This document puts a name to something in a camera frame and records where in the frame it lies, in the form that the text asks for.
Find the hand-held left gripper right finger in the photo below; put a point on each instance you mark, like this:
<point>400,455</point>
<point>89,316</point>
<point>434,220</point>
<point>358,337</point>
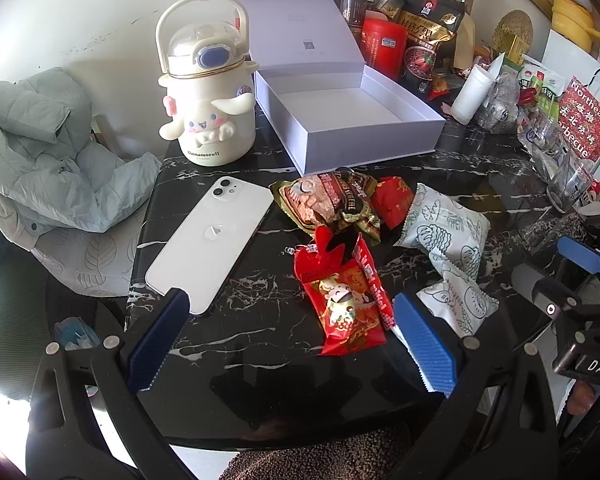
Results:
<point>425,345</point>

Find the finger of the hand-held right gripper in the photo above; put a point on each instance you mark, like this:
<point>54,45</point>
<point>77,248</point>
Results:
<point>555,300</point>
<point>580,257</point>

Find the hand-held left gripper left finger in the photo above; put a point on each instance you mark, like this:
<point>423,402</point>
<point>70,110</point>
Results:
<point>160,340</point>

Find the white bread-print snack packet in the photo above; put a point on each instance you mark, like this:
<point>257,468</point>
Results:
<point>460,305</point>
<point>440,225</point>

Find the clear glass mug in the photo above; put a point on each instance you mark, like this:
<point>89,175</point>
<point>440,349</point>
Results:
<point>570,185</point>
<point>542,135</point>

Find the large red snack packet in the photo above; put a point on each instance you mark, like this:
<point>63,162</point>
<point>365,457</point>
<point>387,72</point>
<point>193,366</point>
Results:
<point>340,310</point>

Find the small red gold-print packet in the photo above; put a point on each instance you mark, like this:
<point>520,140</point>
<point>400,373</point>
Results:
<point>392,205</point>

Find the green peanut snack packet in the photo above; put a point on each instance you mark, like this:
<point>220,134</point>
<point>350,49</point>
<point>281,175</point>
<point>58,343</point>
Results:
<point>310,200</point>

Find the lavender gift box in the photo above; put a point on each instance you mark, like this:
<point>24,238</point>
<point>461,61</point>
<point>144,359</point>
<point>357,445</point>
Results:
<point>300,35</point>

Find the person's right hand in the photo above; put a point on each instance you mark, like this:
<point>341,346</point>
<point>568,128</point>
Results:
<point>587,395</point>

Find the grey leaf-print chair cushion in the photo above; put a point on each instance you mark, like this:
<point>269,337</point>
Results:
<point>90,265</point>

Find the white smartphone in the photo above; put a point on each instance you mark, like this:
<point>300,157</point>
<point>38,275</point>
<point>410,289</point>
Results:
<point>205,245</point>

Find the red printed paper bag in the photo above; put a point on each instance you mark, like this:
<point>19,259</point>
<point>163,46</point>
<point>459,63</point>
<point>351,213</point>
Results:
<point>585,120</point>

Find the person's brown knit clothing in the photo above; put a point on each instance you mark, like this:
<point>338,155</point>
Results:
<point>305,460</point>

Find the green white food packet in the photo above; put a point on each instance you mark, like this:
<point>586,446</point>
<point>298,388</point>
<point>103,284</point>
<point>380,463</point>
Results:
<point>545,85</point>

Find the white paper cup stack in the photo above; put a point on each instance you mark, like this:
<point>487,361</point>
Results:
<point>470,95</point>

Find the pale green puffer jacket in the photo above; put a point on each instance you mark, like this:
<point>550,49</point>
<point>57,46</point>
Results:
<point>40,160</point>

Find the green gold carton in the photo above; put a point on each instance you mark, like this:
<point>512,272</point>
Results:
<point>517,47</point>

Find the white cartoon water bottle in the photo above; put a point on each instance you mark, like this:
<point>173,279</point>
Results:
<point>205,125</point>

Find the orange red snack packet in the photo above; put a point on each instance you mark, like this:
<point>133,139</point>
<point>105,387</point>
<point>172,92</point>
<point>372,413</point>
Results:
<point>440,87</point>

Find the round woven trivet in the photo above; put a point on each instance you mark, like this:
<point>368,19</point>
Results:
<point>512,30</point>

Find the yellow pot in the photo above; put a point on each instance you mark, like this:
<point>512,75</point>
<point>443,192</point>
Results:
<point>572,20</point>

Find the brown paper bag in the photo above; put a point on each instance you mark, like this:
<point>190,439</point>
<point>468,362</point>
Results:
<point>464,45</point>

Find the black oat cereal bag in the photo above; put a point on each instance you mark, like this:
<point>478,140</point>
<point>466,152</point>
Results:
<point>425,25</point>

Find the red plastic canister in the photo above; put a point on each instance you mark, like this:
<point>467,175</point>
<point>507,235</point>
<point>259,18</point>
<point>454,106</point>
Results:
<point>385,50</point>

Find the black-lid jar of yellow sticks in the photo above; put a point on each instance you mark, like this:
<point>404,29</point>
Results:
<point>390,5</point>

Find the clear grain jar dark label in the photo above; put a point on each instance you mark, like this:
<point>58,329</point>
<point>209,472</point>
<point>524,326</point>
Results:
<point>354,5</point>

